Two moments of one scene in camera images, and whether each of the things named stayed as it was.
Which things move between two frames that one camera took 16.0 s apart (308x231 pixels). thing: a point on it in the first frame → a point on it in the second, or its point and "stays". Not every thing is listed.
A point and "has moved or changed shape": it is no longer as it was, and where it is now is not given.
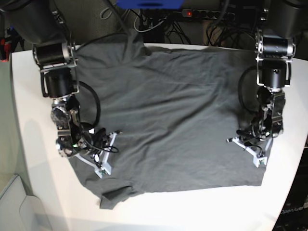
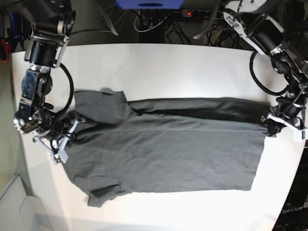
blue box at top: [150, 4] stays
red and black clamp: [5, 48] stays
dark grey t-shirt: [177, 110] has moved or changed shape
